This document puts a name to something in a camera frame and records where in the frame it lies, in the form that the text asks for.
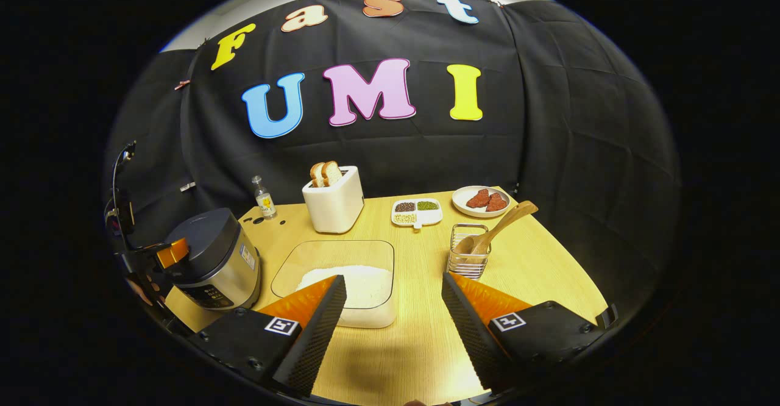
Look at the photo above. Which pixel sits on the dark grey rice cooker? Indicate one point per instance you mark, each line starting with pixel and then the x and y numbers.
pixel 210 253

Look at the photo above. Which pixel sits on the copper cloth clip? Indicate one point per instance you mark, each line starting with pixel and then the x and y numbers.
pixel 182 84

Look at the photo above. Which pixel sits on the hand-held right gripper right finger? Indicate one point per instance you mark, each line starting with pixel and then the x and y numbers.
pixel 475 345

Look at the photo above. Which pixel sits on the toasted bread slice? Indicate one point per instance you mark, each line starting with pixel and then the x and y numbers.
pixel 332 172
pixel 317 174

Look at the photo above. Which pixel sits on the white divided bean dish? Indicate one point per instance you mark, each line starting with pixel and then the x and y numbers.
pixel 417 212

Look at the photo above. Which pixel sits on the white toaster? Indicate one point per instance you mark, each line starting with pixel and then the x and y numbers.
pixel 335 208

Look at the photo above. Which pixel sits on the wooden spoon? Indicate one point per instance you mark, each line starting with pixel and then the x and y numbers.
pixel 503 223

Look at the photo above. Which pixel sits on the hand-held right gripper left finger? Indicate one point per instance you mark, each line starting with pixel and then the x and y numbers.
pixel 311 345

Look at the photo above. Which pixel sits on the silver cloth clip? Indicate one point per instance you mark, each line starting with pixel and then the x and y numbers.
pixel 188 186

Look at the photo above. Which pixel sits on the white round plate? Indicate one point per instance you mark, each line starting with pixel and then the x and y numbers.
pixel 460 202

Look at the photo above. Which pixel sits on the red meat piece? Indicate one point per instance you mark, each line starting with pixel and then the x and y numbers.
pixel 496 203
pixel 478 199

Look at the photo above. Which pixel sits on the small glass bottle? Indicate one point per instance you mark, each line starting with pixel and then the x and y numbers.
pixel 264 202

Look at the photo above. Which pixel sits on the clear box of rice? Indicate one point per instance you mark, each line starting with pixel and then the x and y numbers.
pixel 365 284

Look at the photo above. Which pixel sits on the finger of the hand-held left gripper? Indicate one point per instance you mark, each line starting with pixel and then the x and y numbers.
pixel 172 252

